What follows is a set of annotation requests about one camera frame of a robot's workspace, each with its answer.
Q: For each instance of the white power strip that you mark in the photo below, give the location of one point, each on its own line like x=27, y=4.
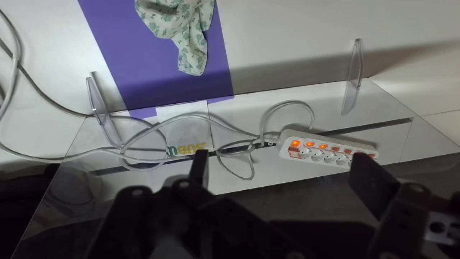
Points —
x=325, y=145

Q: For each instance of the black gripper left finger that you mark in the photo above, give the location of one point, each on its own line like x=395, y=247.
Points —
x=198, y=167

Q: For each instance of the purple paper mat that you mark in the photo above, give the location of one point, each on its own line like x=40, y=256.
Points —
x=144, y=57

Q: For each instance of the white green patterned towel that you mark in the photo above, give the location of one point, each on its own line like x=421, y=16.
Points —
x=184, y=29

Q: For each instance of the clear acrylic screen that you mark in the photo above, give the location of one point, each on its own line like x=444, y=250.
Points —
x=306, y=201

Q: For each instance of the green print sticker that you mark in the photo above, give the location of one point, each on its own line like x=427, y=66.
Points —
x=187, y=149

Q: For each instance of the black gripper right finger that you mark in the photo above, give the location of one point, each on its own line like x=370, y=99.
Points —
x=374, y=184

